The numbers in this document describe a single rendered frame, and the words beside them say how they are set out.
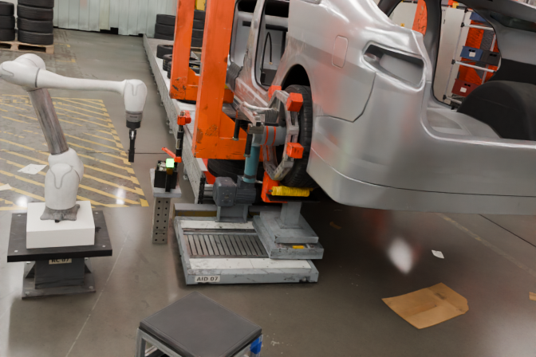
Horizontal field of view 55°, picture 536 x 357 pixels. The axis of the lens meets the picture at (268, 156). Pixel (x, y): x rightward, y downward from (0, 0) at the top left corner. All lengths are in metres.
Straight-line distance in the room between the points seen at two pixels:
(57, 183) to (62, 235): 0.27
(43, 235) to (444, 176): 2.01
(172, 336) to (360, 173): 1.12
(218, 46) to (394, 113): 1.55
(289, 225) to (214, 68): 1.18
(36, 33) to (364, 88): 9.33
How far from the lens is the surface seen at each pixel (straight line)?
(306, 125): 3.03
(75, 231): 2.88
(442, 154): 2.49
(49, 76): 2.79
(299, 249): 3.39
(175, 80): 5.51
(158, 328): 2.25
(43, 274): 3.06
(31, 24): 11.23
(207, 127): 3.64
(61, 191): 2.89
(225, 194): 3.61
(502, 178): 2.74
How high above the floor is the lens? 1.68
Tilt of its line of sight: 17 degrees down
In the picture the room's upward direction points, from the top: 9 degrees clockwise
